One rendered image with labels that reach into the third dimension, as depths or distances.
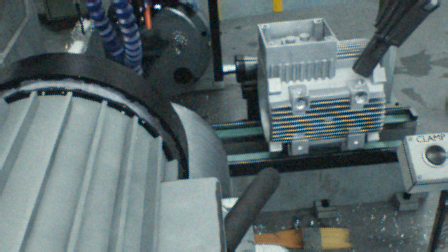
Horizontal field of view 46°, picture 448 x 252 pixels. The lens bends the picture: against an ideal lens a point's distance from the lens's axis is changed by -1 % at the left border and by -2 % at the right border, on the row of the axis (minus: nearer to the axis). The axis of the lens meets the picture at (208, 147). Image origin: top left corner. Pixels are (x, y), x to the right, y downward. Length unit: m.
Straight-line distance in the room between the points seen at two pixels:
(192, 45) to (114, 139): 0.83
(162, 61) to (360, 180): 0.49
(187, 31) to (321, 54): 0.35
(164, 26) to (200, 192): 0.85
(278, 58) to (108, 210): 0.65
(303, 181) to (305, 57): 0.25
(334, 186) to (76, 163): 0.79
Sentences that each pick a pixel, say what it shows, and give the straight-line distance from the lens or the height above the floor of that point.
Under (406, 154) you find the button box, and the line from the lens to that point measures 0.80.
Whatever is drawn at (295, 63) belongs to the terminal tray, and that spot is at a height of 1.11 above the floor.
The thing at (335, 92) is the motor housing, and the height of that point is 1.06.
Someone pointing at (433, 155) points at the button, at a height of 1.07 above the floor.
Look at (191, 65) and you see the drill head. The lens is 1.19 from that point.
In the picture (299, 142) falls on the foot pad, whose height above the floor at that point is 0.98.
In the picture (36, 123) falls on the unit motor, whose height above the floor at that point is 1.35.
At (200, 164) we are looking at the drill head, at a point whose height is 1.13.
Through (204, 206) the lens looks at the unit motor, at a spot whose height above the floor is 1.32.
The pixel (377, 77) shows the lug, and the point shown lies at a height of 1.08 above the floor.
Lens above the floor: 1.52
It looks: 35 degrees down
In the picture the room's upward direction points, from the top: 6 degrees counter-clockwise
